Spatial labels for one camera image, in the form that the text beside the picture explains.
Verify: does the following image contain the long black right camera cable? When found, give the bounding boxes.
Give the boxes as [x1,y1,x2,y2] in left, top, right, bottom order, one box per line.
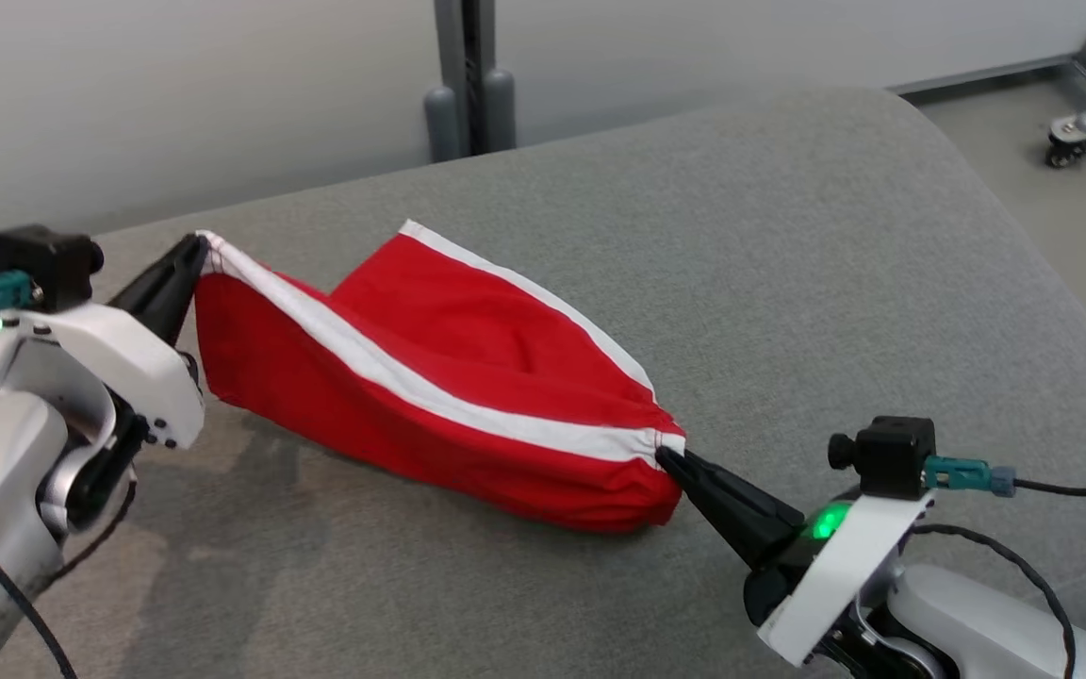
[1010,476,1086,498]

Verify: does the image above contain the grey baseboard strip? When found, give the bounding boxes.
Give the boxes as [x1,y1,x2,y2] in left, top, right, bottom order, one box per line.
[887,55,1072,100]

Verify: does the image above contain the grey metal partition post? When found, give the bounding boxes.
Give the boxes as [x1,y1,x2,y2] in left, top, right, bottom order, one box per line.
[435,0,499,157]

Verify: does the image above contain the red shorts with white band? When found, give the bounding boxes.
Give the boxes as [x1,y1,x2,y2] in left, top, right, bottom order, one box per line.
[192,219,687,536]

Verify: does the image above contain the black caster wheel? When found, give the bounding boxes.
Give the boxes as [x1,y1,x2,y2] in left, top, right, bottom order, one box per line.
[1045,132,1086,171]

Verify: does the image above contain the teal right camera connector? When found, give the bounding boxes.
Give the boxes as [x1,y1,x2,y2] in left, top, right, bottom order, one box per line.
[923,456,1015,498]

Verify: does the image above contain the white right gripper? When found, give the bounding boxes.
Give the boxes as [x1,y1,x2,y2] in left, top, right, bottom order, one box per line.
[656,447,937,667]

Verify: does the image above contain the long black left arm cable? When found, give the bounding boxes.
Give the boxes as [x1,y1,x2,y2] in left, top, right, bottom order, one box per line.
[0,472,78,679]

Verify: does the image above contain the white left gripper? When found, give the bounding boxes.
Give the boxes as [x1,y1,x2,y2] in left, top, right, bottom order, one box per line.
[0,235,211,451]

